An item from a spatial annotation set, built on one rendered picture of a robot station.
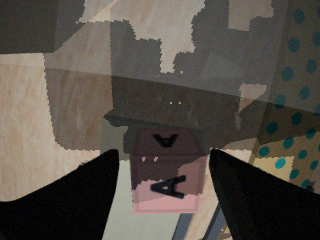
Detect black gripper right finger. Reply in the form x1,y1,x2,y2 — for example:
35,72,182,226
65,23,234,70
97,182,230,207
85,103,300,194
209,148,320,240

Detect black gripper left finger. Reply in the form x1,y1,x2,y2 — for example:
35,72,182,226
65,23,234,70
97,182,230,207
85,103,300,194
0,149,120,240

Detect yellow strip with teal polka dots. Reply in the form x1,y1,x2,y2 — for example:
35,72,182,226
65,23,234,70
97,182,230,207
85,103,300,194
248,103,320,189

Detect pink letter block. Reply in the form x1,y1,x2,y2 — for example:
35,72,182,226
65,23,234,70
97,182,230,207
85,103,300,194
129,128,208,215

